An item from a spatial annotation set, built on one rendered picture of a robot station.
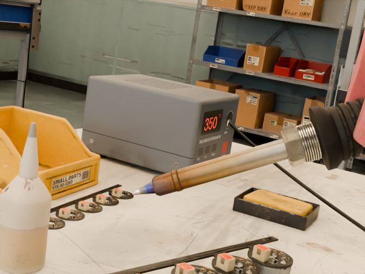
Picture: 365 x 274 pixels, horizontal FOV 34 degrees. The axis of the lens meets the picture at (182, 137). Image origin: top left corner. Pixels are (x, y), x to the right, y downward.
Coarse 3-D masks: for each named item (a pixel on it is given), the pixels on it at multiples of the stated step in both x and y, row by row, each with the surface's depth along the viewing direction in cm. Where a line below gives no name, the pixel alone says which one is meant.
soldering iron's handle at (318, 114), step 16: (320, 112) 22; (336, 112) 22; (352, 112) 21; (320, 128) 21; (336, 128) 21; (352, 128) 21; (320, 144) 22; (336, 144) 21; (352, 144) 21; (336, 160) 21
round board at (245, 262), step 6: (216, 258) 31; (240, 258) 32; (246, 264) 31; (252, 264) 31; (216, 270) 30; (222, 270) 30; (234, 270) 30; (240, 270) 30; (246, 270) 30; (252, 270) 30; (258, 270) 30
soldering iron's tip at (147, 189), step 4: (148, 184) 23; (140, 188) 23; (144, 188) 23; (148, 188) 23; (152, 188) 23; (132, 192) 23; (136, 192) 23; (140, 192) 23; (144, 192) 23; (148, 192) 23; (152, 192) 23
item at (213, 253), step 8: (256, 240) 34; (264, 240) 35; (272, 240) 35; (224, 248) 33; (232, 248) 33; (240, 248) 33; (184, 256) 31; (192, 256) 31; (200, 256) 31; (208, 256) 31; (216, 256) 31; (152, 264) 29; (160, 264) 29; (168, 264) 29; (176, 264) 30; (112, 272) 28; (120, 272) 28; (128, 272) 28; (136, 272) 28; (144, 272) 28
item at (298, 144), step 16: (288, 128) 22; (304, 128) 22; (272, 144) 22; (288, 144) 22; (304, 144) 22; (208, 160) 23; (224, 160) 22; (240, 160) 22; (256, 160) 22; (272, 160) 22; (288, 160) 23; (304, 160) 22; (160, 176) 23; (176, 176) 22; (192, 176) 22; (208, 176) 22; (224, 176) 22; (160, 192) 23
